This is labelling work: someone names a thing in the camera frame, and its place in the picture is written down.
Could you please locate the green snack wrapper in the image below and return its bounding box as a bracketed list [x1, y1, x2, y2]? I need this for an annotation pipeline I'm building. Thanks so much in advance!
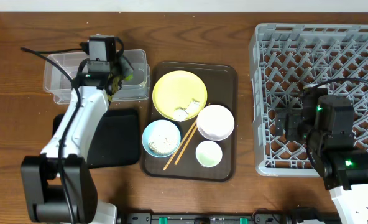
[106, 55, 134, 102]

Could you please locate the blue bowl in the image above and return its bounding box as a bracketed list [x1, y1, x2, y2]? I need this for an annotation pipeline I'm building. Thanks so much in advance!
[142, 120, 182, 158]

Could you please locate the wooden chopstick left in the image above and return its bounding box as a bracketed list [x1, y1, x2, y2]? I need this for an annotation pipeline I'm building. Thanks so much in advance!
[163, 130, 189, 171]

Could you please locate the wooden chopstick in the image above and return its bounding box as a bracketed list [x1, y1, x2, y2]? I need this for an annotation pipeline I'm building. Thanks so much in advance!
[174, 120, 197, 165]
[163, 130, 189, 171]

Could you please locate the grey dishwasher rack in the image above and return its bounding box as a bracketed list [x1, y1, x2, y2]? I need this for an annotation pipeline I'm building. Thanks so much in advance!
[249, 24, 368, 177]

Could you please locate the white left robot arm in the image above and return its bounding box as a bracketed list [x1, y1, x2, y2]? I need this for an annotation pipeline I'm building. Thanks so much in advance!
[21, 60, 140, 223]

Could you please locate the white tissue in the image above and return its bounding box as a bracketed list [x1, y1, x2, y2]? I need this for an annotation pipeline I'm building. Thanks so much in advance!
[173, 100, 201, 122]

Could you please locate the black waste tray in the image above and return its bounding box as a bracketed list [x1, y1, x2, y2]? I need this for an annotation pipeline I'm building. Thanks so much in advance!
[52, 108, 142, 169]

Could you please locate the wooden chopstick right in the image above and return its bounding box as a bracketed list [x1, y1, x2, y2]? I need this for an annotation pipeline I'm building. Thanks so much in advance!
[174, 120, 197, 165]

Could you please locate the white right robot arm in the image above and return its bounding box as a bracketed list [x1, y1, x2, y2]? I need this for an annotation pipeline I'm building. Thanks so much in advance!
[275, 87, 368, 223]

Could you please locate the clear plastic waste bin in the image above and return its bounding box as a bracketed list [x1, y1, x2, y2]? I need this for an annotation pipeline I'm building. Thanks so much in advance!
[43, 49, 151, 105]

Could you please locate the pink white bowl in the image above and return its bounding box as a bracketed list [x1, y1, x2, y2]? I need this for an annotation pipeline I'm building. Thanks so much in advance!
[196, 105, 235, 141]

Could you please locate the yellow plate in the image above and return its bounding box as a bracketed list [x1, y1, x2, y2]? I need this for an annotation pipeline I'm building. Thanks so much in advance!
[152, 70, 208, 121]

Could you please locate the brown serving tray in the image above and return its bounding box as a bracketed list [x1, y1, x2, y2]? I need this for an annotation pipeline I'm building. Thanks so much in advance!
[140, 61, 239, 182]

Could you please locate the small white green cup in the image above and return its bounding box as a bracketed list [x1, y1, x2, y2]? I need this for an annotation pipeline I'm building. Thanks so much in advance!
[195, 141, 223, 168]

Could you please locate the pile of rice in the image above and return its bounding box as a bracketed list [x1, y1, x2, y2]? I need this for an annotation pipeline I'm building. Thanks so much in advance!
[148, 133, 178, 156]

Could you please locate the black rail with green clips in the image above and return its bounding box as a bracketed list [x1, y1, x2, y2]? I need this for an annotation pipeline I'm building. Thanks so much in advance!
[117, 207, 342, 224]

